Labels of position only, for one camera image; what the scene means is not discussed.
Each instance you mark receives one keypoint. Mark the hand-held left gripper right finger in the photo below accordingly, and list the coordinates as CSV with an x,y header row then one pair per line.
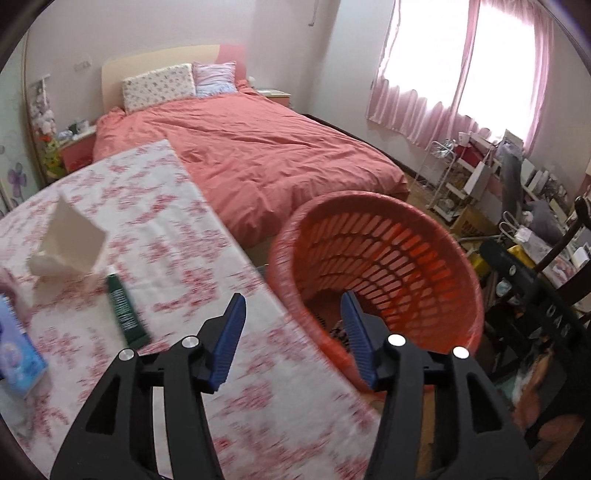
x,y
360,341

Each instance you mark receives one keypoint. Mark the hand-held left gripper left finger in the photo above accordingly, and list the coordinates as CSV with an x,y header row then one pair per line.
x,y
228,341

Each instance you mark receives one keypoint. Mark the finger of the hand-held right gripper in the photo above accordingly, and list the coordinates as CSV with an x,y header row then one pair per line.
x,y
501,263

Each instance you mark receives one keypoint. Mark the orange plastic basket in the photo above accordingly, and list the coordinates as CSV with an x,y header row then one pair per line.
x,y
415,258

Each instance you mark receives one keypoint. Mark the green tube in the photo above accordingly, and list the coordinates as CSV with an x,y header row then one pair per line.
x,y
124,309

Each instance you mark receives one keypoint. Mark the white paper carton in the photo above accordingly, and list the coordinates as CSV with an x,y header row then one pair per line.
x,y
74,235

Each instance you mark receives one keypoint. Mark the blue tissue packet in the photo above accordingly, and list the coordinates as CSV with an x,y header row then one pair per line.
x,y
18,355

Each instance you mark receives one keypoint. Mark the yellow bag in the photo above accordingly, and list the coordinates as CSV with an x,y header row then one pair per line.
x,y
521,253

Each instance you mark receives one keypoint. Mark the dark wooden chair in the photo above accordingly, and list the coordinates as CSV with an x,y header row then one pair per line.
x,y
565,240

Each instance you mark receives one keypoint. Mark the orange white cloth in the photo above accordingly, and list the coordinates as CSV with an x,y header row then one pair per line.
x,y
535,392

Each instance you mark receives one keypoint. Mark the grey chair back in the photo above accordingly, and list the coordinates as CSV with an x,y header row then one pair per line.
x,y
511,180

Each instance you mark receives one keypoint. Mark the white metal rack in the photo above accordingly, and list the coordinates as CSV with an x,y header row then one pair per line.
x,y
461,184

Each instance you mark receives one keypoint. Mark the floral tablecloth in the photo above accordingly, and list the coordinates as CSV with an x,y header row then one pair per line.
x,y
152,207

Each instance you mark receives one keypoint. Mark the pink curtain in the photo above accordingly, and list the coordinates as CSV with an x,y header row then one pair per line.
x,y
415,106

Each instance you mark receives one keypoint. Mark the bed with red cover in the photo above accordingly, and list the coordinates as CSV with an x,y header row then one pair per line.
x,y
268,152

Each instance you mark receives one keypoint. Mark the pink nightstand with mugs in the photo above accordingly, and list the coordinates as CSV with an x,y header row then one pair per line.
x,y
76,152

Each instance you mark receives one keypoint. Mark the striped pink pillow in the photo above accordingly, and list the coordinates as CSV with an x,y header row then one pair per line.
x,y
214,78

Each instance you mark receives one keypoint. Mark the floral white pillow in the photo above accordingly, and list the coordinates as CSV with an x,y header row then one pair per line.
x,y
157,87

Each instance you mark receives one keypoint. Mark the plush toys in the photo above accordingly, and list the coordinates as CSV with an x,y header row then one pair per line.
x,y
46,124

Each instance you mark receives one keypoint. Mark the glass wardrobe with flower print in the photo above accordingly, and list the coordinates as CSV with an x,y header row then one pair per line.
x,y
14,152

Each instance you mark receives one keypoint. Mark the cream bed headboard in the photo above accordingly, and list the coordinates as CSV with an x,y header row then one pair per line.
x,y
147,60

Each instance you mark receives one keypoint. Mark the air conditioner pipe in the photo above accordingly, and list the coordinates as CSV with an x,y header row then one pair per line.
x,y
313,11

